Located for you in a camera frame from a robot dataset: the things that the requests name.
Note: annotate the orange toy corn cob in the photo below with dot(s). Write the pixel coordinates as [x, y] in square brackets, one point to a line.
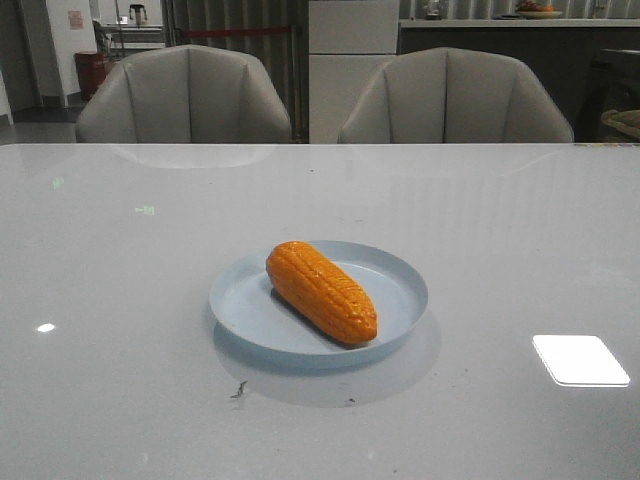
[322, 292]

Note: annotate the light blue round plate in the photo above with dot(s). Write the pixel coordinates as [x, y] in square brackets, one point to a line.
[250, 311]

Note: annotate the right grey upholstered chair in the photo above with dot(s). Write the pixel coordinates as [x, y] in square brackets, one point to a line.
[451, 95]

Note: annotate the grey upholstered chair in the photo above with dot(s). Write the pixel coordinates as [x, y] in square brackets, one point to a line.
[451, 95]
[185, 94]

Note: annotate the left grey upholstered chair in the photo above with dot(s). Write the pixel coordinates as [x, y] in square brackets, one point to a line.
[185, 94]

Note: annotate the white refrigerator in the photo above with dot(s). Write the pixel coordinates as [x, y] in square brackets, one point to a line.
[347, 40]

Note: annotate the red barrier belt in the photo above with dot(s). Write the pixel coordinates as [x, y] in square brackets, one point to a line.
[241, 32]

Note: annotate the background table with jug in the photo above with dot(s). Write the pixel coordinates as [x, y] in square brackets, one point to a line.
[127, 26]

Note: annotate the red bin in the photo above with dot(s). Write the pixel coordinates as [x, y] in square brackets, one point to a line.
[91, 72]

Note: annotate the dark grey counter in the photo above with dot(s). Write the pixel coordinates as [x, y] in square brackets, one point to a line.
[559, 51]

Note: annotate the fruit bowl on counter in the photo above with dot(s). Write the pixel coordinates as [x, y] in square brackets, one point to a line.
[537, 10]

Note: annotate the dark wooden chair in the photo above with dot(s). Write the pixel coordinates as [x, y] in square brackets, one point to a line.
[612, 83]

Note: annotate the beige woven cushion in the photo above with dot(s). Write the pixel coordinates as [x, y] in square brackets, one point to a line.
[625, 122]

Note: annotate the pink wall notice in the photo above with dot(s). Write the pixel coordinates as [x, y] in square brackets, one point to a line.
[75, 19]

